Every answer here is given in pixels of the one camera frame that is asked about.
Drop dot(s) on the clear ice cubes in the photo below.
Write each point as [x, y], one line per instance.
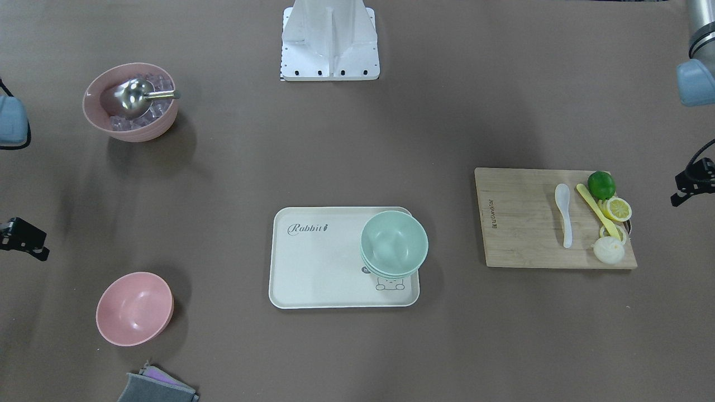
[157, 108]

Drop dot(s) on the lemon half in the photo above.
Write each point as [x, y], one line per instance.
[616, 209]

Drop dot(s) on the metal ice scoop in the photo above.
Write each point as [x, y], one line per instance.
[133, 98]

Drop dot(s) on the small pink bowl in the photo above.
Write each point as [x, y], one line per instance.
[134, 309]

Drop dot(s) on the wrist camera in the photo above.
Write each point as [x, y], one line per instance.
[696, 178]
[17, 234]

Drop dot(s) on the bamboo cutting board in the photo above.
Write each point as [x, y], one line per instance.
[523, 228]

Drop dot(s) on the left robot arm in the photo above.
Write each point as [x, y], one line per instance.
[695, 78]

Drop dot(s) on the middle green bowl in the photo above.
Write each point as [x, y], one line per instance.
[393, 267]

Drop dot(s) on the bottom green bowl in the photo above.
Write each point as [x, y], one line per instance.
[380, 274]

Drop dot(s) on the green bowl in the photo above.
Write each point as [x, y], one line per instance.
[393, 234]
[380, 274]
[393, 267]

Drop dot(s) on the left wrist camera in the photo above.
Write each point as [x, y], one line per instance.
[696, 178]

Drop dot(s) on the top green bowl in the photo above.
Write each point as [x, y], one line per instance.
[393, 234]

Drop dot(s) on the lemon slice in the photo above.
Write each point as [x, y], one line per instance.
[622, 233]

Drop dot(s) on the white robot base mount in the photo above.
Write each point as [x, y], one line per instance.
[326, 41]

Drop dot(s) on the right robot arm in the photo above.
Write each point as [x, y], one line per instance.
[15, 128]

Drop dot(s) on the yellow plastic spoon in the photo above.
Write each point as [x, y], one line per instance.
[610, 227]

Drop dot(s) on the large pink bowl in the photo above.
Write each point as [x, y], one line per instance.
[100, 120]

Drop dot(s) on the green lime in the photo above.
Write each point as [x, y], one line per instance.
[601, 185]

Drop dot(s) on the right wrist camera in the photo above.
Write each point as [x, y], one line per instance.
[17, 234]

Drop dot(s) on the white ceramic spoon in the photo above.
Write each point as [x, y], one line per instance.
[562, 198]

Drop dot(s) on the cream serving tray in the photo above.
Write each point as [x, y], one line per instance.
[316, 262]

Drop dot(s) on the grey folded cloth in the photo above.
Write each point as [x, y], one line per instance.
[151, 383]

